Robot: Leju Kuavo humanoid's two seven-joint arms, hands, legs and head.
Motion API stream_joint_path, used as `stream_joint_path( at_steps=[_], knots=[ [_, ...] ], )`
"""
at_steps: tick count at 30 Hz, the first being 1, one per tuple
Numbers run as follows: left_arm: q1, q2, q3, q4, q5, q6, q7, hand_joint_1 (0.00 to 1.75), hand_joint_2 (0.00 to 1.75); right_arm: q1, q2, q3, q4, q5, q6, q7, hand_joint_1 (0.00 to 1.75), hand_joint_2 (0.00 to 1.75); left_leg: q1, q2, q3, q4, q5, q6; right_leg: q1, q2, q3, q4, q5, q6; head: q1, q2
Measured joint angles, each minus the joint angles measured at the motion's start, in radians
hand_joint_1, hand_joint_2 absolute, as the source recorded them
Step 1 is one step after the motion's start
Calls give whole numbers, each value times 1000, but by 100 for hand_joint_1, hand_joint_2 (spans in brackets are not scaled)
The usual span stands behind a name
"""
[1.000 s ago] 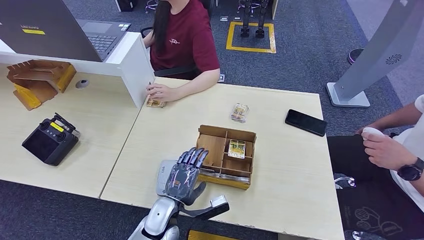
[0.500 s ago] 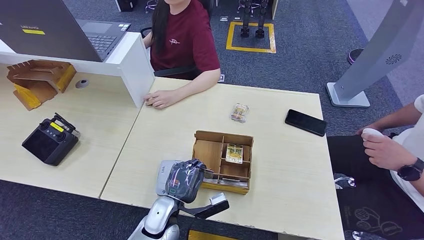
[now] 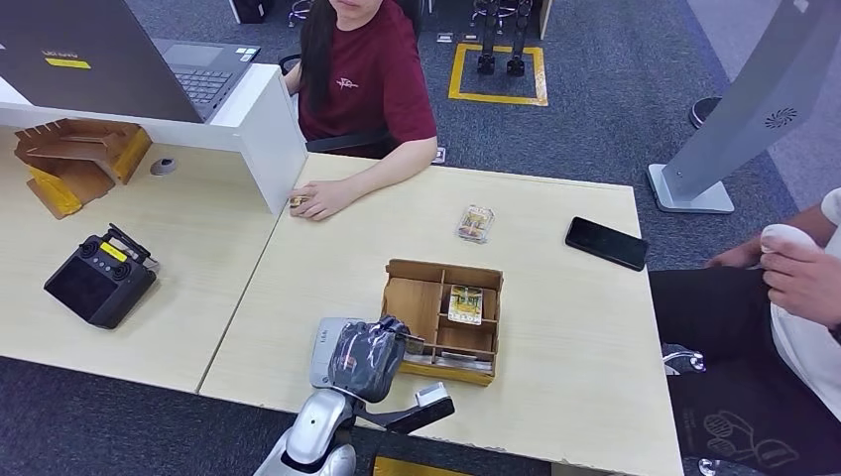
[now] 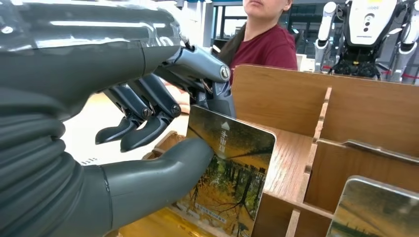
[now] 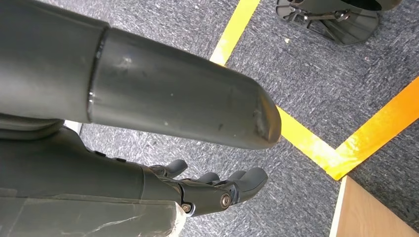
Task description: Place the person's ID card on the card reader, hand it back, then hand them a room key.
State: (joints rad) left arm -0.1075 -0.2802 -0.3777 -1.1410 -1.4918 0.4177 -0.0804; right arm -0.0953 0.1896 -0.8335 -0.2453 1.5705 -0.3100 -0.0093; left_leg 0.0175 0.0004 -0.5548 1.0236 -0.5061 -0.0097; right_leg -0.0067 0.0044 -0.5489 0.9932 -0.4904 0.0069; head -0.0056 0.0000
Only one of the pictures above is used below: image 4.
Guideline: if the autumn forest key card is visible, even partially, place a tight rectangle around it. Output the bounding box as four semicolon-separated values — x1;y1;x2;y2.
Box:
326;175;419;237
168;104;277;237

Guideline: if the person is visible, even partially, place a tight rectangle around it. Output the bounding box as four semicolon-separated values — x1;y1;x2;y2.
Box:
217;0;298;86

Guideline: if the wooden compartment box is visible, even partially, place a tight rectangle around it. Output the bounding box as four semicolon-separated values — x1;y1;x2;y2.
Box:
118;64;419;237

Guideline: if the white and black humanoid robot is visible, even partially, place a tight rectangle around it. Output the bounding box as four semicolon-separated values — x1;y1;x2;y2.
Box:
314;0;419;82

